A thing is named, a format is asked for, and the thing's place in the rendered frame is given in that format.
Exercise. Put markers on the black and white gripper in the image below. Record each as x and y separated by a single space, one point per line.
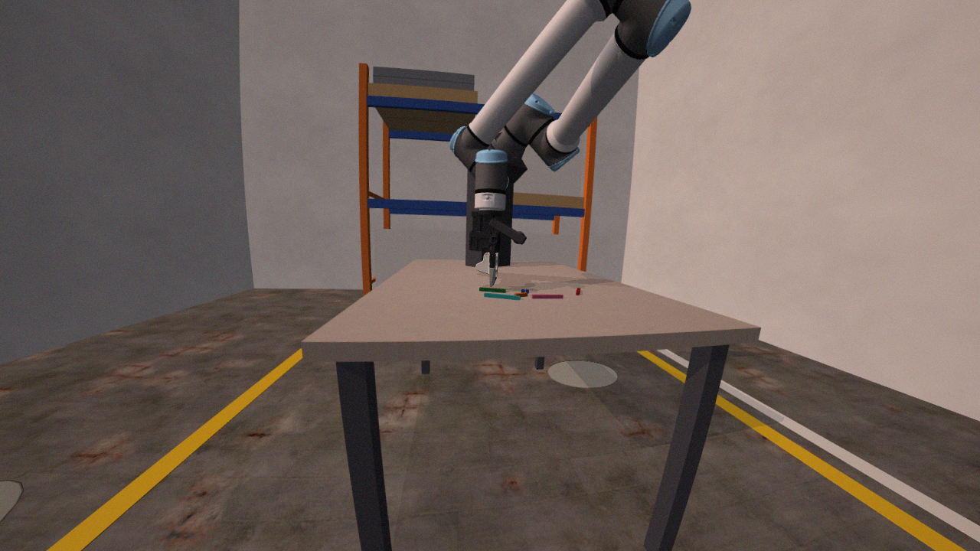
490 241

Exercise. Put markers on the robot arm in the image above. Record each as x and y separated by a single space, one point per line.
510 123

